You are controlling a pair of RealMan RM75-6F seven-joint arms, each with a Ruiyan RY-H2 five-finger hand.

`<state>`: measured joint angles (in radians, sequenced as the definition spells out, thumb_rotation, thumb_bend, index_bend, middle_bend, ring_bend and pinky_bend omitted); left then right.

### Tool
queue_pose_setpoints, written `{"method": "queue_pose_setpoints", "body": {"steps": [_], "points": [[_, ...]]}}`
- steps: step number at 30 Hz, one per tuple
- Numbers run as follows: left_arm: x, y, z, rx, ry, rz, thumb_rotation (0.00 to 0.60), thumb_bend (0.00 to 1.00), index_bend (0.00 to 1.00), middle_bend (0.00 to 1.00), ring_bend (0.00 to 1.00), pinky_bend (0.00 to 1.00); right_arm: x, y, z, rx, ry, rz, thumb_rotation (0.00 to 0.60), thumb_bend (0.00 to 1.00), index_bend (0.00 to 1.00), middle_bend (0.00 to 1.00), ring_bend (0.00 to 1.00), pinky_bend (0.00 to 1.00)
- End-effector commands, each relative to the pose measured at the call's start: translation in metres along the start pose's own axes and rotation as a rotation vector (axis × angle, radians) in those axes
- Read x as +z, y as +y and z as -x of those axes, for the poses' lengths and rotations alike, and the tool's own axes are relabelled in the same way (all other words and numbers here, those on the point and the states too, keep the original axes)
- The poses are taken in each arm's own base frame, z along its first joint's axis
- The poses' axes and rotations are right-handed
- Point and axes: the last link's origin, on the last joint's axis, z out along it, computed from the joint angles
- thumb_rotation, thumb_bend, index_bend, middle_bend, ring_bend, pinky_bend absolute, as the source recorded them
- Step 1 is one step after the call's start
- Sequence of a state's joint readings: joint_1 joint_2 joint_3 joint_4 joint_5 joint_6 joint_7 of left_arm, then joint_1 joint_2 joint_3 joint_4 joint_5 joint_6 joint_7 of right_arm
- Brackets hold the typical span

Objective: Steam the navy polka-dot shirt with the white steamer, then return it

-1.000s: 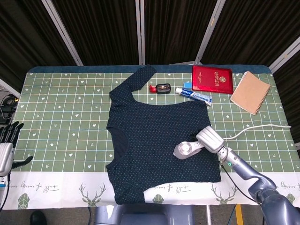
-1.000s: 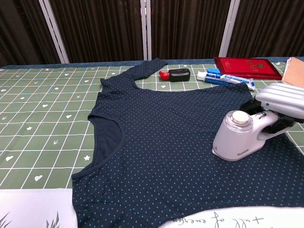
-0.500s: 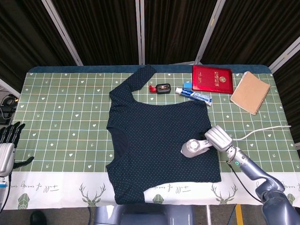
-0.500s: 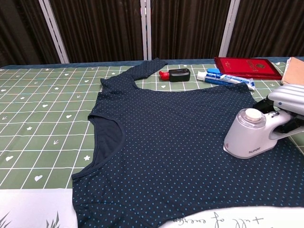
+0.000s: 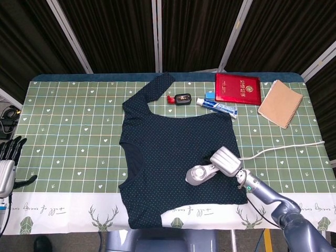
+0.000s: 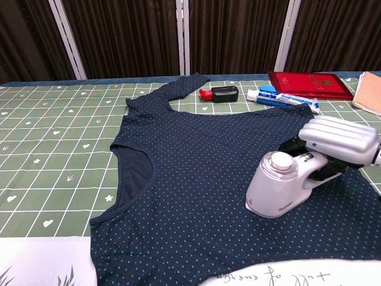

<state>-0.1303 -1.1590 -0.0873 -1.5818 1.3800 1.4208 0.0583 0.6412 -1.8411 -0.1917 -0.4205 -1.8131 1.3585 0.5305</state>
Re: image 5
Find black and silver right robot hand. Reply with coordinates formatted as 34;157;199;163
203;146;244;182

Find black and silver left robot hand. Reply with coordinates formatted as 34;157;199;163
0;135;38;199

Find white handheld steamer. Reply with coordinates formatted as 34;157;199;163
185;162;219;187

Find thin white cable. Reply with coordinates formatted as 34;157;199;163
240;141;326;161

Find white and blue toothpaste tube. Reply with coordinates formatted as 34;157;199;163
196;98;239;121

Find dark blue dotted shirt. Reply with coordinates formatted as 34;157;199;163
118;72;249;229

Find red hardcover certificate folder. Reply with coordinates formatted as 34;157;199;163
215;72;263;106

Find black shoe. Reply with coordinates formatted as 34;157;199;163
34;235;53;252

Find green grid print tablecloth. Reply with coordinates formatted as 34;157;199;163
0;80;336;236

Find small black red device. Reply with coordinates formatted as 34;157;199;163
166;93;193;106

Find brown spiral notebook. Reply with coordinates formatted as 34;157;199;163
257;79;304;130

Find grey robot torso base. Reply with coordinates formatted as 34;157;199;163
104;228;218;252

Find dark brown pleated curtain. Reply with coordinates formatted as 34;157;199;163
0;0;89;95
161;0;246;74
57;0;158;74
227;0;336;148

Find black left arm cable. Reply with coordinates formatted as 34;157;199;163
0;193;13;235

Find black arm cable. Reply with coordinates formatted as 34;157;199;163
0;193;13;235
237;180;282;229

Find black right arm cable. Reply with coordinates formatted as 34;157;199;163
237;180;282;229

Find black device with cables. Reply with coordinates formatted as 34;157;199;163
0;104;21;140

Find white shelf frame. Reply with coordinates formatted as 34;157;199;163
0;88;24;111

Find white partition post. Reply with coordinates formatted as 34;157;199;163
301;43;336;79
47;0;93;74
151;0;163;74
217;0;254;73

